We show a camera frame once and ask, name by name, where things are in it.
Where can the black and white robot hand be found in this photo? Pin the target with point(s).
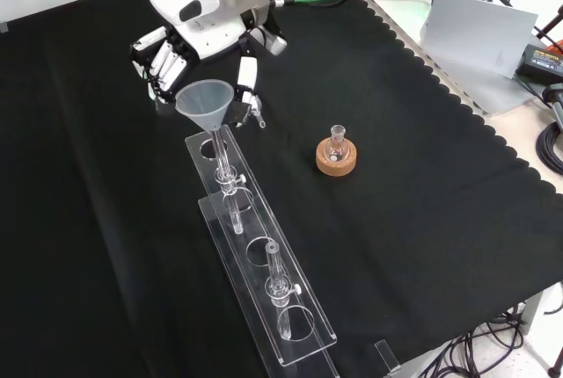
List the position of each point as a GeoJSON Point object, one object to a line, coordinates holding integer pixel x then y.
{"type": "Point", "coordinates": [211, 35]}

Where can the translucent plastic funnel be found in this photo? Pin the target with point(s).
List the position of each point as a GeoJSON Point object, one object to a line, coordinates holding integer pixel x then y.
{"type": "Point", "coordinates": [204, 103]}

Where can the clear acrylic funnel stand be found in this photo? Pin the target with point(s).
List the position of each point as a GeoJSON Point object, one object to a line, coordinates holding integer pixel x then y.
{"type": "Point", "coordinates": [264, 228]}

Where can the small round-bottom glass flask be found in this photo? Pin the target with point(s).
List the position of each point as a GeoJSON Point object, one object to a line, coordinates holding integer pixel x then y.
{"type": "Point", "coordinates": [337, 147]}

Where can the black cloth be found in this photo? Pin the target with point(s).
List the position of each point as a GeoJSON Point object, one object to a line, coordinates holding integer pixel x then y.
{"type": "Point", "coordinates": [132, 220]}

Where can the grey tape piece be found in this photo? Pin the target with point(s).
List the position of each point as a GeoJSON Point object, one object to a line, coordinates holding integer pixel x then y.
{"type": "Point", "coordinates": [3, 26]}

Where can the white card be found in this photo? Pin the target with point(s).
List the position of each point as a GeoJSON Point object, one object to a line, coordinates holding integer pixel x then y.
{"type": "Point", "coordinates": [475, 31]}

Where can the black power adapter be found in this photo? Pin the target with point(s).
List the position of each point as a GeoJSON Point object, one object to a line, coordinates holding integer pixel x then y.
{"type": "Point", "coordinates": [543, 61]}

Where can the black tripod leg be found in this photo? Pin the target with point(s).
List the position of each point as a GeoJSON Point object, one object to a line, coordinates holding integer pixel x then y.
{"type": "Point", "coordinates": [550, 26]}

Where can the clear cloth clip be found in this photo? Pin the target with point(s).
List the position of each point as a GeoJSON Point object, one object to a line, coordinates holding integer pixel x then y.
{"type": "Point", "coordinates": [387, 356]}

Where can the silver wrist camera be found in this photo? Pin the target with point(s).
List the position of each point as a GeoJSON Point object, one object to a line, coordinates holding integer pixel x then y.
{"type": "Point", "coordinates": [275, 43]}

